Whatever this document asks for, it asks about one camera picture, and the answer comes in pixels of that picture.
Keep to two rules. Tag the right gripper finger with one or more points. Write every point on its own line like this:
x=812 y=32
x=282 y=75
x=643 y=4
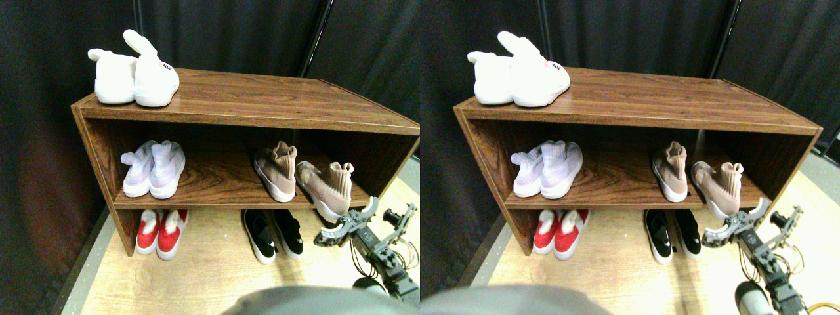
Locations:
x=333 y=235
x=759 y=212
x=722 y=235
x=369 y=211

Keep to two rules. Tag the black shoe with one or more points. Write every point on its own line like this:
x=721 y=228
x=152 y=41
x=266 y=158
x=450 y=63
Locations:
x=290 y=236
x=689 y=236
x=659 y=239
x=260 y=239

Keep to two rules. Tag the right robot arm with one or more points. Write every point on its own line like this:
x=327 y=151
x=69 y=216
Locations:
x=781 y=289
x=390 y=262

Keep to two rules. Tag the red shoe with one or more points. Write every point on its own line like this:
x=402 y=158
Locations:
x=170 y=241
x=147 y=237
x=569 y=241
x=545 y=237

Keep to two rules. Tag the brown shoe rack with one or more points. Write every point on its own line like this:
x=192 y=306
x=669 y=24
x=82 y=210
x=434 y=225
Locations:
x=262 y=98
x=650 y=98

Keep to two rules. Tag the lilac shoe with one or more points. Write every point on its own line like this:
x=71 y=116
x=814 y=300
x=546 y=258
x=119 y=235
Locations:
x=138 y=178
x=167 y=176
x=527 y=180
x=561 y=176

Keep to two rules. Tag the white shoe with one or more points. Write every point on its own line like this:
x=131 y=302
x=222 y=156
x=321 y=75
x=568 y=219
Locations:
x=115 y=85
x=492 y=85
x=156 y=85
x=538 y=85

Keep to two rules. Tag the black curtain stand pole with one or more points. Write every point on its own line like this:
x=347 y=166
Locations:
x=725 y=36
x=139 y=16
x=315 y=36

